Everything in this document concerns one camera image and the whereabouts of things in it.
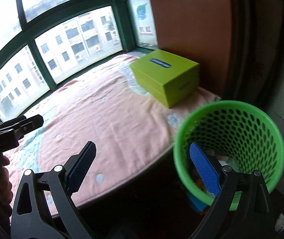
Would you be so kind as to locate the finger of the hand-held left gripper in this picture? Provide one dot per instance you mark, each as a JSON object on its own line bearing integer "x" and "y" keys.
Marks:
{"x": 32, "y": 123}
{"x": 9, "y": 123}

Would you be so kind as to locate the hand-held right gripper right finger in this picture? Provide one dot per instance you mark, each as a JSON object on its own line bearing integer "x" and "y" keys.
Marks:
{"x": 204, "y": 169}

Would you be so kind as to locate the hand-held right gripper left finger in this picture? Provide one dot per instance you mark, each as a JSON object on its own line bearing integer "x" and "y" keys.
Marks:
{"x": 80, "y": 169}

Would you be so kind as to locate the green mesh basket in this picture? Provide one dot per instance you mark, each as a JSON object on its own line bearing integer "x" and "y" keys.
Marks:
{"x": 244, "y": 134}

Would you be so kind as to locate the pink printed blanket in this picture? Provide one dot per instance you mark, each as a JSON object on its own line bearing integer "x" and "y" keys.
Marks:
{"x": 107, "y": 109}

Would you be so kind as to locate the beige apartment building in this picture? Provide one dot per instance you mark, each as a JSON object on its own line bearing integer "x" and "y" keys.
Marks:
{"x": 77, "y": 37}

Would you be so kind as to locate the lime green box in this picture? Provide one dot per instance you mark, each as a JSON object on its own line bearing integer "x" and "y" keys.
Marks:
{"x": 166, "y": 79}

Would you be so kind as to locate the brown wooden wardrobe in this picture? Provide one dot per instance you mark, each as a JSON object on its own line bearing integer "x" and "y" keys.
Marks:
{"x": 189, "y": 17}

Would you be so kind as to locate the white printed appliance carton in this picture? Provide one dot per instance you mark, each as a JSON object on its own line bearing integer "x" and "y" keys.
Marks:
{"x": 143, "y": 17}

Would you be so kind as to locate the green window frame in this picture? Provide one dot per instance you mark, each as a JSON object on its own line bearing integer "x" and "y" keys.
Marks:
{"x": 29, "y": 42}

